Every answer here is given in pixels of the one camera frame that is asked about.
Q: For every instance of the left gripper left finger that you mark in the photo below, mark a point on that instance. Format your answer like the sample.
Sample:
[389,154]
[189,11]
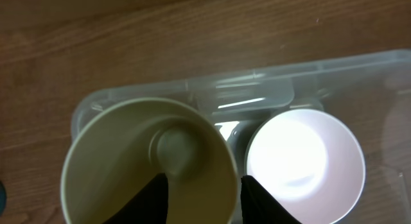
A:
[149,205]

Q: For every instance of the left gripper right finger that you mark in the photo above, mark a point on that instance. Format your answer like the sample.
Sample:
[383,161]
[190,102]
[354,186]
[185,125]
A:
[258,206]

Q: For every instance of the beige cup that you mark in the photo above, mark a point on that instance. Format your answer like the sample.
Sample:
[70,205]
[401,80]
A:
[120,150]

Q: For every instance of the pink bowl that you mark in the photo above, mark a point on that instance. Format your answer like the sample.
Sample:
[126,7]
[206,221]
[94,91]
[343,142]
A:
[310,162]

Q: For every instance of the dark blue cup left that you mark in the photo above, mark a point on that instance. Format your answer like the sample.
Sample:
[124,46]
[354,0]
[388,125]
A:
[3,198]

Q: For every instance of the clear plastic storage bin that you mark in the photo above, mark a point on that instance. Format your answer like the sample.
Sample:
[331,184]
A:
[370,93]

